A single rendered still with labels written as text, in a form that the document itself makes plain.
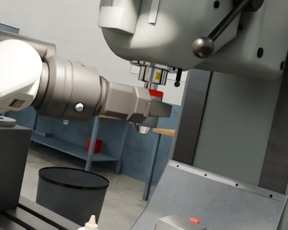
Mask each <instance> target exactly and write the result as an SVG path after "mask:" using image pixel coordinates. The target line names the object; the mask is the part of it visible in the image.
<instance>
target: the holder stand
mask: <svg viewBox="0 0 288 230"><path fill-rule="evenodd" d="M31 135H32V129H30V128H26V127H23V126H20V125H16V120H15V119H12V118H8V117H4V116H0V211H2V210H6V209H11V208H16V207H18V203H19V198H20V193H21V186H22V181H23V176H24V171H25V166H26V161H27V155H28V150H29V145H30V139H31Z"/></svg>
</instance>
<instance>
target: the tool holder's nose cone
mask: <svg viewBox="0 0 288 230"><path fill-rule="evenodd" d="M133 126H134V129H135V131H136V132H140V133H144V134H148V133H149V132H150V130H151V129H152V128H149V127H144V126H139V125H134V124H133Z"/></svg>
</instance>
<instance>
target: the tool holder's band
mask: <svg viewBox="0 0 288 230"><path fill-rule="evenodd" d="M148 90H149V94H150V95H151V96H156V97H161V98H163V95H164V93H163V92H162V91H158V90H153V89H148Z"/></svg>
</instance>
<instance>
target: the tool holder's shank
mask: <svg viewBox="0 0 288 230"><path fill-rule="evenodd" d="M142 82H145V83H144V88H147V89H153V90H157V88H158V85H161V84H156V83H151V82H146V81H142Z"/></svg>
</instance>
